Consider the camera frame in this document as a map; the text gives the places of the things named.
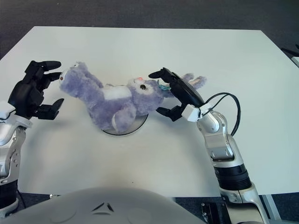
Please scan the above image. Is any white right wrist sensor box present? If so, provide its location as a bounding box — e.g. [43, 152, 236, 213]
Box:
[181, 102, 214, 122]

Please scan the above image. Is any grey robot torso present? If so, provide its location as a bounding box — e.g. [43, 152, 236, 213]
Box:
[0, 186, 204, 224]

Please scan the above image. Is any black floor stand foot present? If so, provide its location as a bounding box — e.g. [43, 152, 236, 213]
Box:
[281, 48, 299, 57]

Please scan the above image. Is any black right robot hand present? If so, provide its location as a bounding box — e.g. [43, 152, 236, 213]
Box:
[148, 67, 205, 122]

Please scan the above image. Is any purple plush bunny doll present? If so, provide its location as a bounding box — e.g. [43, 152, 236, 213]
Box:
[58, 61, 207, 133]

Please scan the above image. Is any grey table leg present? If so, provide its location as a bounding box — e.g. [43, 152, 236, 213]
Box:
[261, 195, 283, 221]

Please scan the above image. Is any white plate with black rim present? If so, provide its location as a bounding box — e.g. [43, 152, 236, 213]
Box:
[101, 113, 150, 136]

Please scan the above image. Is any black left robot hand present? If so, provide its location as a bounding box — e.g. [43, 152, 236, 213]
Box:
[7, 60, 65, 121]

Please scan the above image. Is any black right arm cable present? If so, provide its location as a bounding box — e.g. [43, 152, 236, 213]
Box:
[204, 92, 241, 136]

